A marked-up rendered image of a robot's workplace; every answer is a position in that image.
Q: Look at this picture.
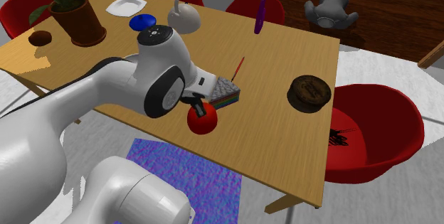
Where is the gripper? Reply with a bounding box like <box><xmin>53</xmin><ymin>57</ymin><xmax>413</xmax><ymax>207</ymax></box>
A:
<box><xmin>179</xmin><ymin>92</ymin><xmax>208</xmax><ymax>119</ymax></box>

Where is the red apple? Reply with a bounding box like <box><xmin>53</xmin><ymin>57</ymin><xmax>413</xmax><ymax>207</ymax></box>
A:
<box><xmin>186</xmin><ymin>101</ymin><xmax>218</xmax><ymax>136</ymax></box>

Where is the rainbow cake slice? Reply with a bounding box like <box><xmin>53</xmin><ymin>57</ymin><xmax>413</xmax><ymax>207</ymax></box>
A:
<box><xmin>208</xmin><ymin>76</ymin><xmax>241</xmax><ymax>110</ymax></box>

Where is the red pen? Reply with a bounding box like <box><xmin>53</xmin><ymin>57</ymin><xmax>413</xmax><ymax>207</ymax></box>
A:
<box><xmin>231</xmin><ymin>56</ymin><xmax>246</xmax><ymax>82</ymax></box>

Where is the wooden table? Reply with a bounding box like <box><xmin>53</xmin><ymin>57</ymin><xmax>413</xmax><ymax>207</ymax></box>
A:
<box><xmin>0</xmin><ymin>0</ymin><xmax>341</xmax><ymax>215</ymax></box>

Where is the white teapot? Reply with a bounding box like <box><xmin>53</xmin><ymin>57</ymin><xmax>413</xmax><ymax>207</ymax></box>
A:
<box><xmin>166</xmin><ymin>0</ymin><xmax>202</xmax><ymax>36</ymax></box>

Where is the blue round lid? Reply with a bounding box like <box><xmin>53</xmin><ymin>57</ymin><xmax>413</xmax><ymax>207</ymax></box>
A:
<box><xmin>129</xmin><ymin>14</ymin><xmax>157</xmax><ymax>33</ymax></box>

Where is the dark brown round cake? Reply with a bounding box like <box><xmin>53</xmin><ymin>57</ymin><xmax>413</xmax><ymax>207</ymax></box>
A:
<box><xmin>286</xmin><ymin>75</ymin><xmax>333</xmax><ymax>114</ymax></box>

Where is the purple knife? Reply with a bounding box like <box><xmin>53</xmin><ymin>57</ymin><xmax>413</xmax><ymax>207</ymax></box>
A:
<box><xmin>253</xmin><ymin>0</ymin><xmax>270</xmax><ymax>36</ymax></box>

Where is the white plate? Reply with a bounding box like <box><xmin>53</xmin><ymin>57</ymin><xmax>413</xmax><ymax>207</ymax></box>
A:
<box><xmin>105</xmin><ymin>0</ymin><xmax>148</xmax><ymax>18</ymax></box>

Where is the potted plant in brown pot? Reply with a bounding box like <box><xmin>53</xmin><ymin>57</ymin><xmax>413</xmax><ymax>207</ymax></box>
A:
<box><xmin>25</xmin><ymin>0</ymin><xmax>107</xmax><ymax>48</ymax></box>

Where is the grey figure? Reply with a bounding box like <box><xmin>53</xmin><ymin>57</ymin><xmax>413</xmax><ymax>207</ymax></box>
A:
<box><xmin>304</xmin><ymin>0</ymin><xmax>360</xmax><ymax>31</ymax></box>

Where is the small brown bowl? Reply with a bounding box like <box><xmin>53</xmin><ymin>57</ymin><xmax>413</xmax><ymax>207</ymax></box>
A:
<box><xmin>27</xmin><ymin>30</ymin><xmax>53</xmax><ymax>48</ymax></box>

